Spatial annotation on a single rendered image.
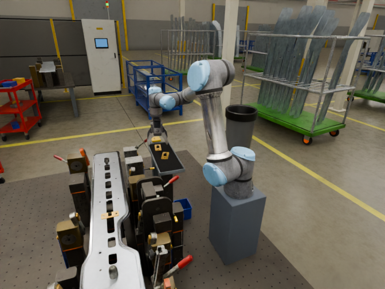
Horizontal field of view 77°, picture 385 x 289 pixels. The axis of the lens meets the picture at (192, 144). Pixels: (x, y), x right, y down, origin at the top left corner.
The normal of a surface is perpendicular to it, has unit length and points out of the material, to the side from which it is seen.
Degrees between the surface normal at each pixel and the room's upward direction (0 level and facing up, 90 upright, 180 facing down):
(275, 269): 0
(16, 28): 90
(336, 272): 0
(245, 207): 90
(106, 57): 90
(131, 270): 0
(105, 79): 90
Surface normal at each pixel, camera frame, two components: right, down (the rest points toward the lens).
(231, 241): 0.40, 0.40
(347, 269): 0.02, -0.90
